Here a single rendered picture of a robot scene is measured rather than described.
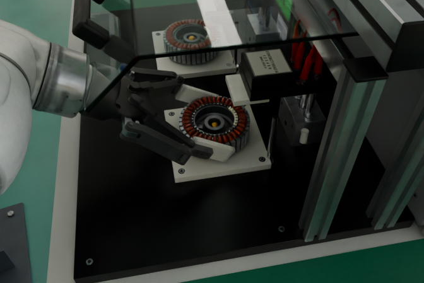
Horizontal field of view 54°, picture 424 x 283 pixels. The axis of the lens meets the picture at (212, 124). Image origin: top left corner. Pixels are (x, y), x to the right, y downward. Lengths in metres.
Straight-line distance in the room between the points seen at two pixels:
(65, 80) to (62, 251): 0.24
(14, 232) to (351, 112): 1.35
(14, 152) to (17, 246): 1.19
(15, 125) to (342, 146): 0.31
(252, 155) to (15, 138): 0.38
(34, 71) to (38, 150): 1.31
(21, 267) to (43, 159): 0.46
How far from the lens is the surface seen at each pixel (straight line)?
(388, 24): 0.37
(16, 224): 1.63
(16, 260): 1.55
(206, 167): 0.64
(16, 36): 0.54
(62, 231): 0.66
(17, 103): 0.43
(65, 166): 0.73
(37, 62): 0.54
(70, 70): 0.55
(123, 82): 0.62
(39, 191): 1.70
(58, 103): 0.56
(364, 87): 0.40
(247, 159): 0.66
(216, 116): 0.67
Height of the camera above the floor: 1.29
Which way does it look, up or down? 46 degrees down
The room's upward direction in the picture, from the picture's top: straight up
